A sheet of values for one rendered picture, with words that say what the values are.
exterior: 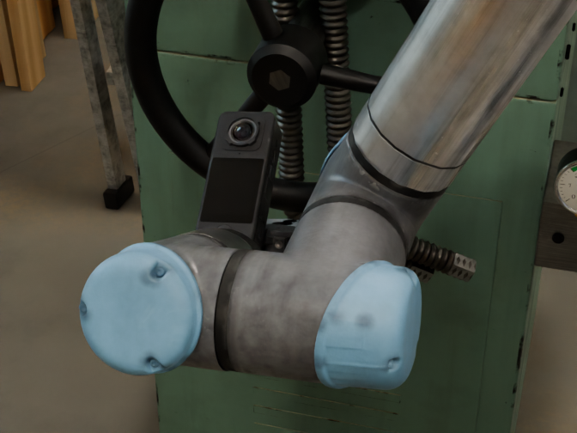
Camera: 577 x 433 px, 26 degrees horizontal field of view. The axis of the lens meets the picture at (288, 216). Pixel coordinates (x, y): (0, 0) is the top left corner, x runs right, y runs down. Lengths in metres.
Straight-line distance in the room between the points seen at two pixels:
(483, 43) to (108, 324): 0.27
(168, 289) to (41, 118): 1.92
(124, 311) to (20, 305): 1.39
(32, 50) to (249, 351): 2.01
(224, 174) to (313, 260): 0.19
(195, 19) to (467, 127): 0.55
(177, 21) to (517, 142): 0.36
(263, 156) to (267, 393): 0.65
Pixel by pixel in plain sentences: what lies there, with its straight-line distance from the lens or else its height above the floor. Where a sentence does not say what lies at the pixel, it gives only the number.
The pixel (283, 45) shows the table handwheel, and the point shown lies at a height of 0.84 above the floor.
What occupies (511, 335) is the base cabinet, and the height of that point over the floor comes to 0.42.
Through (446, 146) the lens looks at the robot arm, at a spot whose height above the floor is 0.90.
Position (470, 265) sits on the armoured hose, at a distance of 1.23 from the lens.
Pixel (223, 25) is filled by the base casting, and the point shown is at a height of 0.75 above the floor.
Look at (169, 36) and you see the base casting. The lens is 1.29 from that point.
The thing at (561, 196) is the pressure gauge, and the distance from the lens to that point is 1.21.
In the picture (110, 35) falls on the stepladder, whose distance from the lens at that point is 2.14.
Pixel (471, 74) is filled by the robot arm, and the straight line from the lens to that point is 0.74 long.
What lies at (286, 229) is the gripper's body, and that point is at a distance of 0.94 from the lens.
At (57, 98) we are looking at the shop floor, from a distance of 2.69.
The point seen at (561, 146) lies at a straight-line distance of 1.34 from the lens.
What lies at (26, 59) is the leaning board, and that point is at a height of 0.08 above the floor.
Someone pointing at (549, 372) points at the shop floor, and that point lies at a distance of 1.99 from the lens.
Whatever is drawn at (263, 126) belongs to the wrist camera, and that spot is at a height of 0.83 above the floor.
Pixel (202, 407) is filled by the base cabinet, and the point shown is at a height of 0.22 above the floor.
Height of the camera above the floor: 1.31
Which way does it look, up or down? 35 degrees down
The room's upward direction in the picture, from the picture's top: straight up
